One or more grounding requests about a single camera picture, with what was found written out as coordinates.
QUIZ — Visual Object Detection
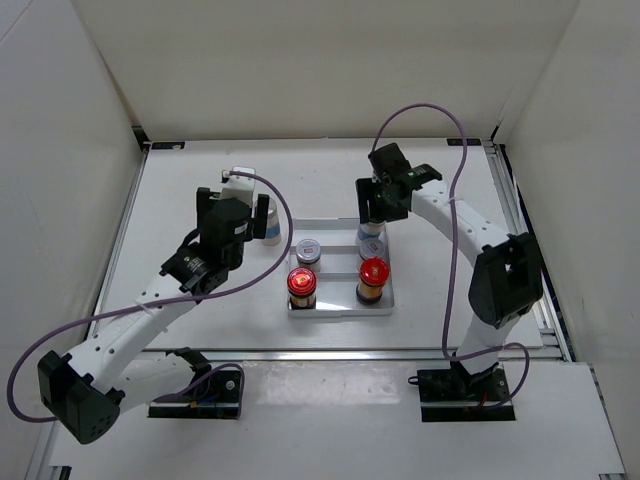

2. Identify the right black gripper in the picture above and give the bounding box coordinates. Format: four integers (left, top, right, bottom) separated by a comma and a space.
355, 177, 409, 225

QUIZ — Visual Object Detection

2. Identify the tall silver-capped shaker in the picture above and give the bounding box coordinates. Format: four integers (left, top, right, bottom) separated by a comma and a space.
355, 222, 386, 245
261, 195, 281, 246

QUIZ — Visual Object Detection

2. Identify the short white-lid jar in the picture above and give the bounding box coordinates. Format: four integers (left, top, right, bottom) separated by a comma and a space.
357, 237, 387, 268
296, 239, 322, 272

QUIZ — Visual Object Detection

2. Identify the red-lid chili sauce jar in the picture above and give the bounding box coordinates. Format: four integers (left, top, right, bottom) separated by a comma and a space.
356, 257, 390, 304
287, 267, 317, 310

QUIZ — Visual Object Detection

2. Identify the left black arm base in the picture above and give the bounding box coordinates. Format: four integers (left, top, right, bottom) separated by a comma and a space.
147, 347, 245, 420

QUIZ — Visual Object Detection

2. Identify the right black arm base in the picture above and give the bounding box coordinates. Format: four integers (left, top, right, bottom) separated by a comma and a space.
408, 367, 516, 423

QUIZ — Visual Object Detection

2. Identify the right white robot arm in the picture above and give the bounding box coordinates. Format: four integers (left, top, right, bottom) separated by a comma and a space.
356, 143, 543, 400

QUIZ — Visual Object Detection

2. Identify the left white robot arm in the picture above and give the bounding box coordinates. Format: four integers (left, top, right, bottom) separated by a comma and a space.
37, 188, 269, 445

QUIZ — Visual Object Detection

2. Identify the white divided organizer tray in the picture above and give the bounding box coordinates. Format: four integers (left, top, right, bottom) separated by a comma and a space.
287, 218, 395, 319

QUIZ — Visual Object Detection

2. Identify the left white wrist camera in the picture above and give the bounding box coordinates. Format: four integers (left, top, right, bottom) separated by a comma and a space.
220, 166, 256, 207

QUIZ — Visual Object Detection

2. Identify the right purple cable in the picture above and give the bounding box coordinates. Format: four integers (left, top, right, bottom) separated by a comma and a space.
372, 102, 531, 412

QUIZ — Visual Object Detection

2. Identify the purple cable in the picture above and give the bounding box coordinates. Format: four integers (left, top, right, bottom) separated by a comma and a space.
6, 170, 294, 423
372, 102, 531, 412

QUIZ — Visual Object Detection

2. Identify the aluminium left rail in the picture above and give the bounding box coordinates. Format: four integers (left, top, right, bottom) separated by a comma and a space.
25, 125, 150, 479

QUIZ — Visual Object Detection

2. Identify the aluminium rail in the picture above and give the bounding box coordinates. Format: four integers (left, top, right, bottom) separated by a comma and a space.
482, 141, 546, 266
25, 125, 150, 479
138, 346, 563, 362

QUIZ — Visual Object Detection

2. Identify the aluminium right rail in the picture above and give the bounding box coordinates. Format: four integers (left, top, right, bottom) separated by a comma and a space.
482, 141, 546, 266

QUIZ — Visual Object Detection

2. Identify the aluminium front rail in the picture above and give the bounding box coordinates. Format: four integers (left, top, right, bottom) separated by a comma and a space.
138, 346, 563, 362

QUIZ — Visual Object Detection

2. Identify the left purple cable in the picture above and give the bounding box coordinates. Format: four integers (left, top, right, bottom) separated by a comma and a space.
6, 170, 294, 423

